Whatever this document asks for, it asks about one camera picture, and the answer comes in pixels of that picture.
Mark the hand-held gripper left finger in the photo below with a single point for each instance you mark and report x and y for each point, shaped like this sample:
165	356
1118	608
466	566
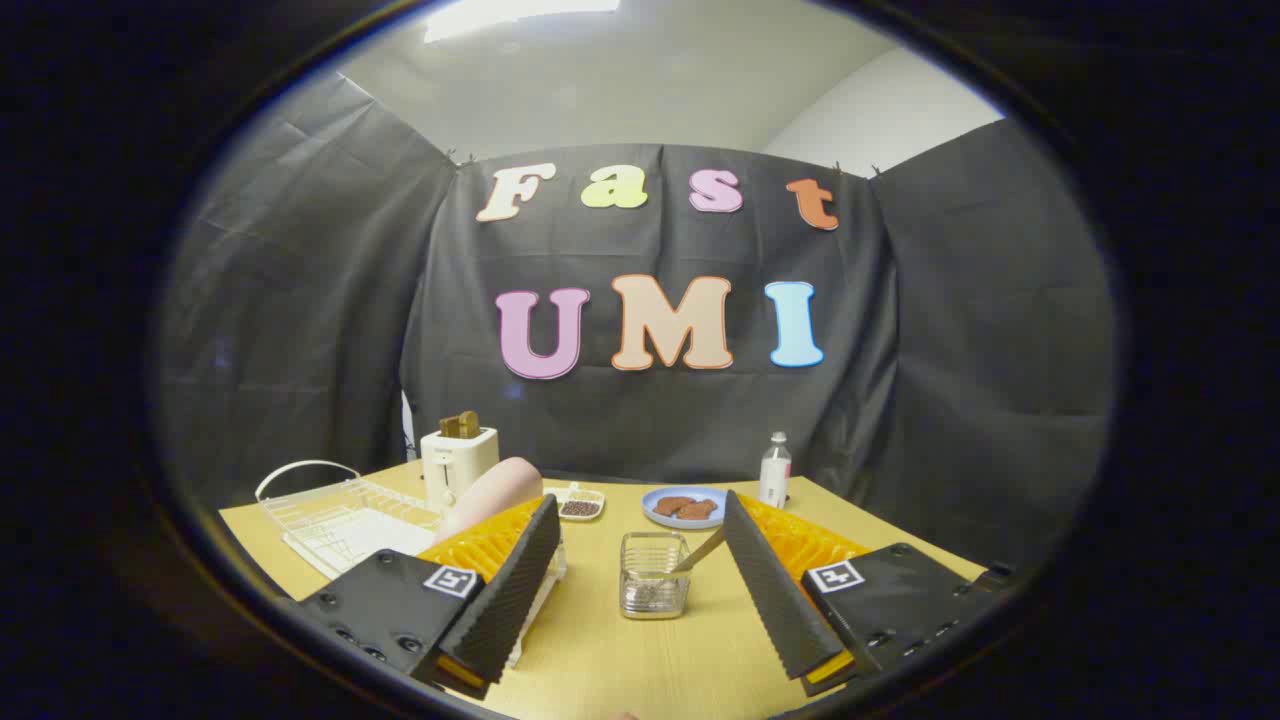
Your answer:
505	590

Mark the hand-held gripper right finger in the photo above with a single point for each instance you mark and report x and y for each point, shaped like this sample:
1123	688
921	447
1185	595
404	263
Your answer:
775	590

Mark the pink plate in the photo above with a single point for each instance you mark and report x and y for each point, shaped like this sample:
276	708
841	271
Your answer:
495	490

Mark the small white dish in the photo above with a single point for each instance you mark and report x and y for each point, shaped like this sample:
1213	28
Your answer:
592	500

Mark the blue plate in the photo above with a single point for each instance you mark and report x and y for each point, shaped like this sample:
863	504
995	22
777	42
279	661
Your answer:
655	516

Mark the brown cookie piece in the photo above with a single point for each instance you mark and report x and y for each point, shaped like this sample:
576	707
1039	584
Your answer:
700	511
670	504

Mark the pile of brown beans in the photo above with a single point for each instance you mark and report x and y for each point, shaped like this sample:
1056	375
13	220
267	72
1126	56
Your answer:
579	508

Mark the clear plastic bottle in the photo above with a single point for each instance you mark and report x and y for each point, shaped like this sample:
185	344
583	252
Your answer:
775	478

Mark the white toaster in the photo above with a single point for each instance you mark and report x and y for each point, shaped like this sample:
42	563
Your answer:
455	465

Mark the brown toast slice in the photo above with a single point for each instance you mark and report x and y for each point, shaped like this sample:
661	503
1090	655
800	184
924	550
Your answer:
451	426
470	424

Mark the black backdrop cloth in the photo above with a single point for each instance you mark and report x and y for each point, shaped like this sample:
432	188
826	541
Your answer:
450	350

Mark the ceiling light panel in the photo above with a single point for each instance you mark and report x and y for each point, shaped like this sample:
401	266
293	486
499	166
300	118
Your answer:
510	15

